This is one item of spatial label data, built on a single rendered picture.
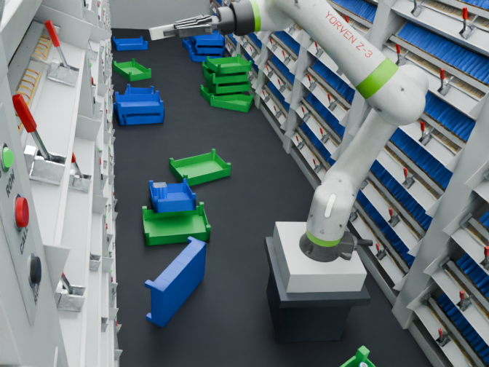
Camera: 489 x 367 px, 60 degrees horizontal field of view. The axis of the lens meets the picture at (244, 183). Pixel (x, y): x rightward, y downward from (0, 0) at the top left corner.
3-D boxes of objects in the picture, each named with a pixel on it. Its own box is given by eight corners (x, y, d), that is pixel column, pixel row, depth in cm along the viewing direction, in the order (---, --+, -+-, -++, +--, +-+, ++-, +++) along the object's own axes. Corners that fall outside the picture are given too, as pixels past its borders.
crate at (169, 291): (204, 277, 183) (188, 270, 185) (206, 242, 171) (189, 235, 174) (163, 328, 160) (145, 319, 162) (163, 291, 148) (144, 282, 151)
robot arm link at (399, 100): (401, 124, 125) (436, 96, 117) (396, 141, 115) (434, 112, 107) (357, 80, 124) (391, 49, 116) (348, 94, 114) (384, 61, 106)
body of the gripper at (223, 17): (236, 36, 122) (204, 42, 121) (229, 28, 129) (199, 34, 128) (233, 9, 118) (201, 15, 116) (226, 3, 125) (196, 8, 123)
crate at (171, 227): (202, 214, 219) (203, 201, 214) (209, 239, 203) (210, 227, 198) (142, 218, 211) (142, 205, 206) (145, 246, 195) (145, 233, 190)
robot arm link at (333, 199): (346, 226, 153) (360, 183, 142) (337, 253, 141) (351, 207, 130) (312, 214, 156) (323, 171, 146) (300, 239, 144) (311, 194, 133)
